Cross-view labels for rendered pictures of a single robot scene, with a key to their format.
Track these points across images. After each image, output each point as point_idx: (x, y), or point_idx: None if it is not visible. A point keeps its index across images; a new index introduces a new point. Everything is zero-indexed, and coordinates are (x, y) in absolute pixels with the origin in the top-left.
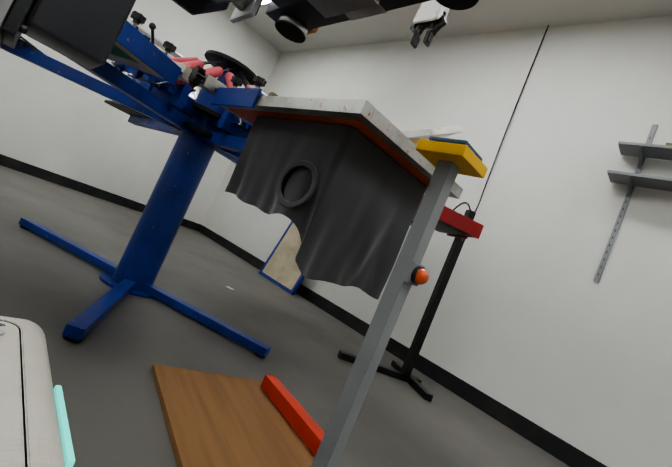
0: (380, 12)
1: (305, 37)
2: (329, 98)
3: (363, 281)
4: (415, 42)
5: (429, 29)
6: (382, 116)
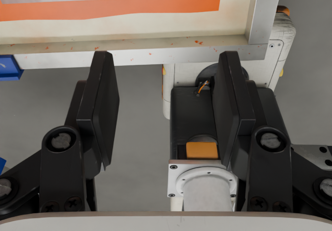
0: (320, 145)
1: (215, 137)
2: (193, 62)
3: None
4: (113, 97)
5: (240, 180)
6: (271, 26)
